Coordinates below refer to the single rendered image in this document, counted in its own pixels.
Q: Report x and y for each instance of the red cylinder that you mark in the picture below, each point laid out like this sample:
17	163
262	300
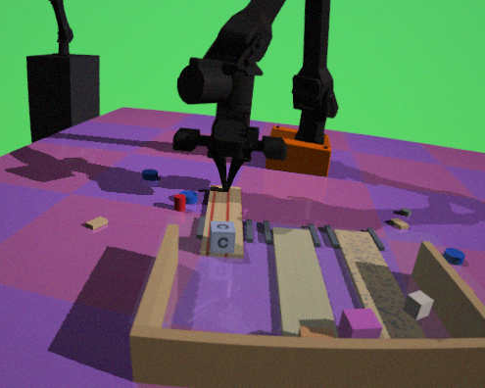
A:
179	202

